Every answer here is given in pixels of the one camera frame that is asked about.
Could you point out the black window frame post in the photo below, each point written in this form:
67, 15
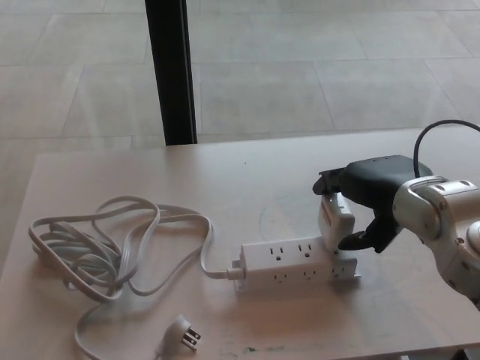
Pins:
172, 75

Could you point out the white multi-outlet power strip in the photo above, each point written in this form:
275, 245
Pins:
288, 264

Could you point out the white wall charger adapter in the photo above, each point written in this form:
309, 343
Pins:
334, 228

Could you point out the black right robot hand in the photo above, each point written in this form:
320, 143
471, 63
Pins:
375, 180

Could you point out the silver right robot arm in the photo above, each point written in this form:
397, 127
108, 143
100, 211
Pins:
450, 213

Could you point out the white angled three-prong plug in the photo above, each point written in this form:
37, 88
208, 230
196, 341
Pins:
176, 333

